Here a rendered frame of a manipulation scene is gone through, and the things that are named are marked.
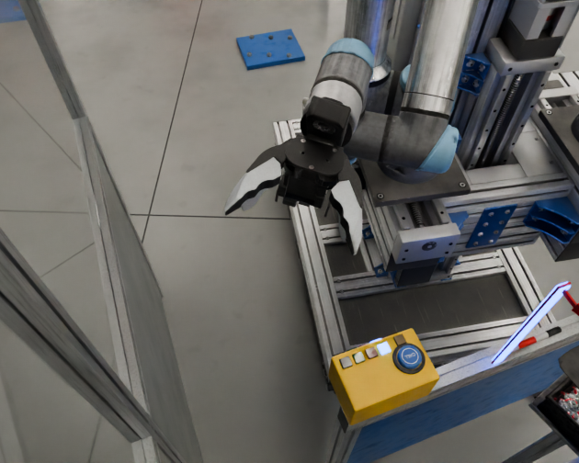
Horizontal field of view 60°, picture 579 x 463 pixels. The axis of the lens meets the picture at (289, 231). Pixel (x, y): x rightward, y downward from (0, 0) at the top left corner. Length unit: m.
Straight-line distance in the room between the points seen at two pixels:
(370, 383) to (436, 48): 0.53
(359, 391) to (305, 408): 1.11
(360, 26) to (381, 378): 0.62
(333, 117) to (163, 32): 3.07
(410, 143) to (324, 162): 0.22
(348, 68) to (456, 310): 1.40
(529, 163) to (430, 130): 0.69
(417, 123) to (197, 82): 2.44
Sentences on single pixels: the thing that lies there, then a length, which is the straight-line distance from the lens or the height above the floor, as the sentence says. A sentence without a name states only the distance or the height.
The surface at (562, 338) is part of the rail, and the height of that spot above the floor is 0.86.
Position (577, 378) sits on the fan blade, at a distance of 0.87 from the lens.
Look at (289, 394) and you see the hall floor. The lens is 2.00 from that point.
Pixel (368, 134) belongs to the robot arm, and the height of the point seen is 1.36.
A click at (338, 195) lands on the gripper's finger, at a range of 0.59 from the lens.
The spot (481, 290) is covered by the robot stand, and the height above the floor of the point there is 0.21.
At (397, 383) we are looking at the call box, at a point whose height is 1.07.
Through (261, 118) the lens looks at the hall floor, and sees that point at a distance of 2.85.
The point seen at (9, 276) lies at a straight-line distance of 0.49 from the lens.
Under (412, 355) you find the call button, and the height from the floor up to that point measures 1.08.
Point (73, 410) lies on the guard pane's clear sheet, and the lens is 0.62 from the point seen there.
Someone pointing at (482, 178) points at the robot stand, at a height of 0.95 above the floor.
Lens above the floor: 1.90
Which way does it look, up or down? 54 degrees down
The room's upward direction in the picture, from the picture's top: straight up
